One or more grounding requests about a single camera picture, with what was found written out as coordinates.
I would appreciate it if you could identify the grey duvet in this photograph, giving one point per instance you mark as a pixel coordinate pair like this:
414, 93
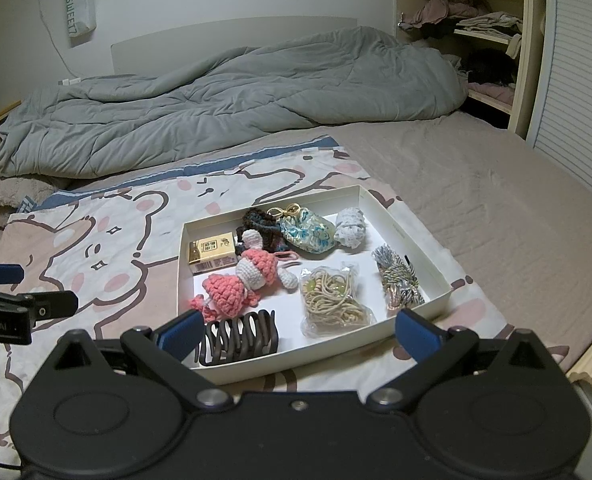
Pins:
226, 100

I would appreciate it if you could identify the blue floral embroidered pouch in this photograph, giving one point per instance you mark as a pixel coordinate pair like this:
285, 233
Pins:
306, 232

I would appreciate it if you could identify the white louvered sliding door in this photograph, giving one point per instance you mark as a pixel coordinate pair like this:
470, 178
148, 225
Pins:
575, 110

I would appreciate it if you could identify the dark knitted scrunchie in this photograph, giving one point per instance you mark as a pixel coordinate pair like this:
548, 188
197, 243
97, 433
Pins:
263, 225

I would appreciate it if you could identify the white bed headboard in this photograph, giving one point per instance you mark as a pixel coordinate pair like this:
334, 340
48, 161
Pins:
201, 42

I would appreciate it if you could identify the white charger plug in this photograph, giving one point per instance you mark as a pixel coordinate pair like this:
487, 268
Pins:
70, 81

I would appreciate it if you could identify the dark hair claw clip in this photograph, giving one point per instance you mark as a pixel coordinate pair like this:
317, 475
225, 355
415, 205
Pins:
236, 340

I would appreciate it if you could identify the crumpled pink clothes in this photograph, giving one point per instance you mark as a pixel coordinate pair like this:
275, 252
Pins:
440, 12

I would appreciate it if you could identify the dark clothes pile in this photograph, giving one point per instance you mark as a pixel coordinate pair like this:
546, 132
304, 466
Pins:
490, 67

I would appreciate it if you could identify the bear printed blanket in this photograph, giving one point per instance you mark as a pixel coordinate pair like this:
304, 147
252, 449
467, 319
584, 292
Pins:
101, 240

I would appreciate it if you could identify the beige fluffy blanket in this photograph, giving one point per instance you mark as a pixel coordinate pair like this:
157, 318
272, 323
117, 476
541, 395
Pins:
6, 195

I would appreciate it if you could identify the white hanging bag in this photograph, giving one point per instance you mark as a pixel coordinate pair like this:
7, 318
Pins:
80, 10

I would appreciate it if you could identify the pink crochet doll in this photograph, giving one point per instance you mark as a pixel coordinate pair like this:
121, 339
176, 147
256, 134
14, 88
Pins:
236, 285

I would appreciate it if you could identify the white lace scrunchie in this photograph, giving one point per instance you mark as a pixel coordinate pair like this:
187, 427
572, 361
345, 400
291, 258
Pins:
351, 227

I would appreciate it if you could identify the folded beige clothes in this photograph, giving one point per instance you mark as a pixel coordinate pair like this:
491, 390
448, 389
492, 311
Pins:
490, 22

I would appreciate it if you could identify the yellow tissue pack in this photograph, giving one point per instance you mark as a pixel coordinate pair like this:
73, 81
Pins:
211, 252

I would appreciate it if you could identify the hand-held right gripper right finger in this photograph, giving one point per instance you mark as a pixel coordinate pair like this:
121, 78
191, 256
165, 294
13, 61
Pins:
418, 334

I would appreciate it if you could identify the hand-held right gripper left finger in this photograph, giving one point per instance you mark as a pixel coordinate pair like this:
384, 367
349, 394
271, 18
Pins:
178, 336

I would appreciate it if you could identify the white cardboard box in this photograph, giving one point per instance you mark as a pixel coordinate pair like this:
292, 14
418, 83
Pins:
288, 321

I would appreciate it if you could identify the cream wardrobe shelf unit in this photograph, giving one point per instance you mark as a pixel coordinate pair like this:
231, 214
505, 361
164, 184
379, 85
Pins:
523, 85

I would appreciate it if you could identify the folded pink clothes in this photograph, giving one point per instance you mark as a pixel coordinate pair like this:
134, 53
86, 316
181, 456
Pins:
493, 92

